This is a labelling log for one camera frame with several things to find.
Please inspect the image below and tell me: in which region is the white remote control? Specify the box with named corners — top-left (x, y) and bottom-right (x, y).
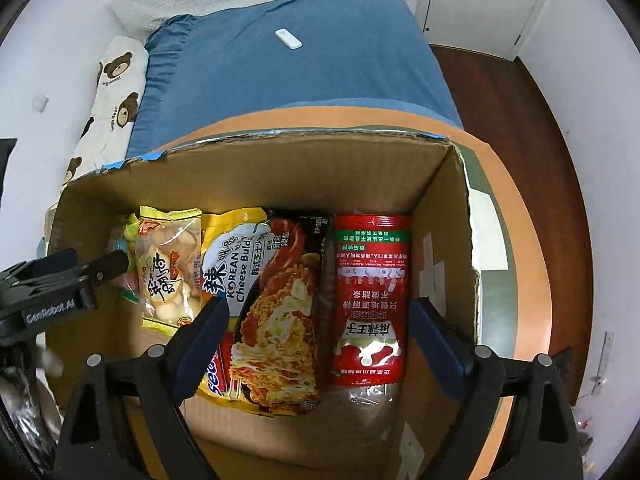
top-left (274, 28), bottom-right (304, 51)

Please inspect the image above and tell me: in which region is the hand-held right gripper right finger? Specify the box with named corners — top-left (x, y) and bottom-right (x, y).
top-left (410, 296), bottom-right (586, 480)

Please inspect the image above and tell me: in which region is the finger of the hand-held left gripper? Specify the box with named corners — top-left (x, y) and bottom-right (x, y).
top-left (75, 249), bottom-right (130, 285)
top-left (27, 249), bottom-right (78, 277)

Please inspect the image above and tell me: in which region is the yellow noodle packet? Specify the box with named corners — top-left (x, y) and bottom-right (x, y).
top-left (194, 207), bottom-right (272, 407)

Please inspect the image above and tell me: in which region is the red spicy strip packet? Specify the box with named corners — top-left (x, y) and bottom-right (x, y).
top-left (329, 212), bottom-right (414, 411)

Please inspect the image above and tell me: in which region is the round table with orange rim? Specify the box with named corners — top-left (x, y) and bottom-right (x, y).
top-left (150, 100), bottom-right (534, 480)

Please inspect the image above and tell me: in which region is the yellow egg cake snack bag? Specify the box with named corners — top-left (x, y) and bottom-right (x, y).
top-left (134, 205), bottom-right (204, 329)

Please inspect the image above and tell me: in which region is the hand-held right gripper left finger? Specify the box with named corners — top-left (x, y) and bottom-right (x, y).
top-left (52, 296), bottom-right (231, 480)

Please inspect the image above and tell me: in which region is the colourful candy packet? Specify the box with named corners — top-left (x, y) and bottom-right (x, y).
top-left (107, 215), bottom-right (143, 306)

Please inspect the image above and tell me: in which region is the blue bed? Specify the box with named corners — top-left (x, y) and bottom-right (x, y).
top-left (125, 0), bottom-right (464, 159)

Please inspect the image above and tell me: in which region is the black noodle packet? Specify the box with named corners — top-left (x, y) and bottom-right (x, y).
top-left (226, 210), bottom-right (332, 417)

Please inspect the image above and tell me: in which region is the bear print pillow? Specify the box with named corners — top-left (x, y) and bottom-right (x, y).
top-left (62, 36), bottom-right (150, 184)

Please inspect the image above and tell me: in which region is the cardboard box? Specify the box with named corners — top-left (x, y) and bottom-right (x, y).
top-left (42, 127), bottom-right (483, 480)

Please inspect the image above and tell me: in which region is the white door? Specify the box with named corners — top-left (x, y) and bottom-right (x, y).
top-left (424, 0), bottom-right (555, 59)

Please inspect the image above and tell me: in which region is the white power strip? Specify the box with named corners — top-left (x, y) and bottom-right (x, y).
top-left (597, 331), bottom-right (615, 387)

